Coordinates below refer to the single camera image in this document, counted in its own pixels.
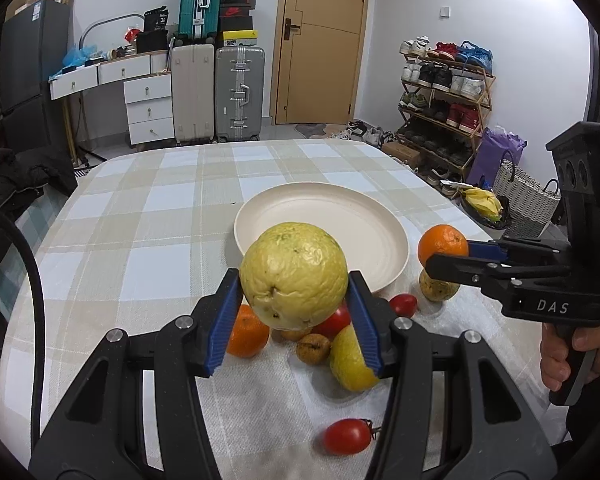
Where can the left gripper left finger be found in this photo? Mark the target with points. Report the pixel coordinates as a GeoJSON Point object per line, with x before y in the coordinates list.
{"type": "Point", "coordinates": [96, 431]}

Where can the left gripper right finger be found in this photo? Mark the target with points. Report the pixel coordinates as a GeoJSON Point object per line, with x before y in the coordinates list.
{"type": "Point", "coordinates": [489, 430]}

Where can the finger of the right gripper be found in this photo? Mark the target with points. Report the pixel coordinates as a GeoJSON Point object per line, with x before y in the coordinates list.
{"type": "Point", "coordinates": [488, 275]}
{"type": "Point", "coordinates": [495, 250]}

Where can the orange mandarin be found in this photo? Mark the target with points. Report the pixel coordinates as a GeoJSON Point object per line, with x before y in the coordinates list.
{"type": "Point", "coordinates": [442, 239]}
{"type": "Point", "coordinates": [249, 335]}

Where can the small wrinkled yellow fruit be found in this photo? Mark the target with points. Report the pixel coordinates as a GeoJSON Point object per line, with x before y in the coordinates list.
{"type": "Point", "coordinates": [436, 290]}

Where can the red cherry tomato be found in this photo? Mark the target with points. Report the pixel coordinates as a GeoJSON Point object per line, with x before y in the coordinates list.
{"type": "Point", "coordinates": [333, 325]}
{"type": "Point", "coordinates": [349, 436]}
{"type": "Point", "coordinates": [404, 305]}

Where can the yellow lemon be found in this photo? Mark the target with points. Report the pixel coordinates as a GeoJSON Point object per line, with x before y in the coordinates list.
{"type": "Point", "coordinates": [347, 362]}

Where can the large yellow wrinkled fruit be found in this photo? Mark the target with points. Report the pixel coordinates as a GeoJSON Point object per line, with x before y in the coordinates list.
{"type": "Point", "coordinates": [294, 276]}

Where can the right hand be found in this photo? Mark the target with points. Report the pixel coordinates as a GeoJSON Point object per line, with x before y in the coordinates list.
{"type": "Point", "coordinates": [555, 369]}

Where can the yellow bag on floor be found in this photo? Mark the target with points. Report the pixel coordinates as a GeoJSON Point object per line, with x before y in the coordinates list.
{"type": "Point", "coordinates": [486, 208]}

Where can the woven basket bag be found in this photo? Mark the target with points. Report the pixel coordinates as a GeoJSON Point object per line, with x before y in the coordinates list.
{"type": "Point", "coordinates": [531, 204]}

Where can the purple bag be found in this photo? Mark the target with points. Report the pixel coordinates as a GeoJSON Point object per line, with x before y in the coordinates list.
{"type": "Point", "coordinates": [497, 144]}

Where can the cream round plate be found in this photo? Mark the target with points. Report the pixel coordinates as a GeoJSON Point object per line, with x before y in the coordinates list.
{"type": "Point", "coordinates": [369, 234]}

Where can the wooden shoe rack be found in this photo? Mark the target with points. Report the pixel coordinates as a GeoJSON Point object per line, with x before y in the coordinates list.
{"type": "Point", "coordinates": [445, 107]}

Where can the brown longan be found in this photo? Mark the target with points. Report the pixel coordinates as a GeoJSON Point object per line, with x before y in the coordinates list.
{"type": "Point", "coordinates": [313, 349]}
{"type": "Point", "coordinates": [294, 335]}

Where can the plaid tablecloth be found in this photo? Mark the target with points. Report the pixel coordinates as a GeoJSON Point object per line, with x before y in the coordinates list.
{"type": "Point", "coordinates": [146, 235]}

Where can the wooden door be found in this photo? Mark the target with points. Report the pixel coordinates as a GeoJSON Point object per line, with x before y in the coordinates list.
{"type": "Point", "coordinates": [317, 60]}

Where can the silver suitcase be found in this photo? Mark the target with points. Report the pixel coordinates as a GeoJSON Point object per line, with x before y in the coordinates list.
{"type": "Point", "coordinates": [238, 92]}

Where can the beige suitcase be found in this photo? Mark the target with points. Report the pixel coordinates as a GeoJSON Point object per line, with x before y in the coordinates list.
{"type": "Point", "coordinates": [192, 71]}

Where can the white drawer desk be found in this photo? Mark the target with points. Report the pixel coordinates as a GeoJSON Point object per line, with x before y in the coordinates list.
{"type": "Point", "coordinates": [147, 90]}

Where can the green suitcase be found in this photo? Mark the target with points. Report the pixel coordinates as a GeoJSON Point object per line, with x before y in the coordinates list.
{"type": "Point", "coordinates": [199, 19]}

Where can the dark grey refrigerator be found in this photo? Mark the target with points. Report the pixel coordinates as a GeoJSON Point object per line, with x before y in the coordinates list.
{"type": "Point", "coordinates": [33, 45]}

